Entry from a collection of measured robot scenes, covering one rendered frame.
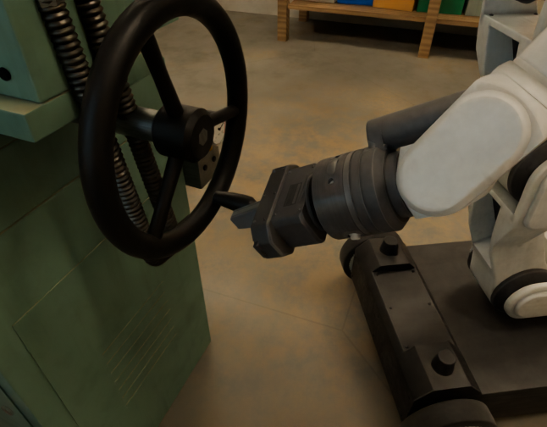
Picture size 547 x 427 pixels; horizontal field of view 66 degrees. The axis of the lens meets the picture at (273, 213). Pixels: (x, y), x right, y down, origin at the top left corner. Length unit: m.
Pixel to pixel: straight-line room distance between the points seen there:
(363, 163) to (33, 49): 0.31
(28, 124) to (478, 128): 0.38
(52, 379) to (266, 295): 0.76
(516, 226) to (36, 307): 0.79
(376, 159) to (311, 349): 0.89
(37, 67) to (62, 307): 0.37
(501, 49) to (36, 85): 0.68
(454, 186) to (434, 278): 0.89
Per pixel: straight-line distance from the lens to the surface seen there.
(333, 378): 1.20
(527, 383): 1.13
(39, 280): 0.64
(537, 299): 1.10
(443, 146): 0.36
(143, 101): 0.71
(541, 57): 0.39
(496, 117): 0.36
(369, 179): 0.40
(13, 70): 0.45
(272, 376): 1.19
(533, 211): 0.87
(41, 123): 0.45
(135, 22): 0.39
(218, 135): 0.81
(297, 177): 0.48
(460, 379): 1.02
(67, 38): 0.44
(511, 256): 1.03
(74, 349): 0.75
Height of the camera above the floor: 1.04
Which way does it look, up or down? 40 degrees down
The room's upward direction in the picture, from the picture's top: straight up
